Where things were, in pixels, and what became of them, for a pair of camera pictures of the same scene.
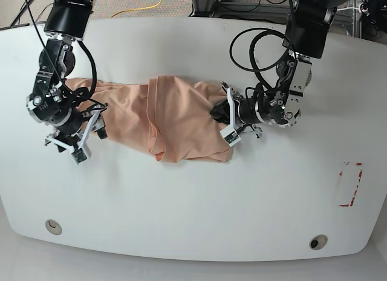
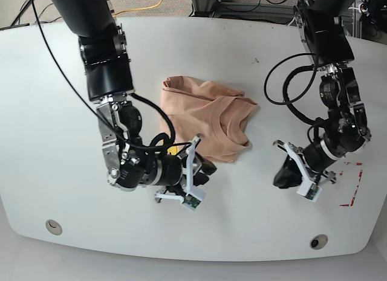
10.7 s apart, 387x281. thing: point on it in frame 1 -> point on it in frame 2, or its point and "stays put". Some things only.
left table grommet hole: [53, 226] stays put
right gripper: [226, 112] -> [314, 159]
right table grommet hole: [318, 242] stays put
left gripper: [72, 141] -> [177, 173]
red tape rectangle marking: [341, 173] stays put
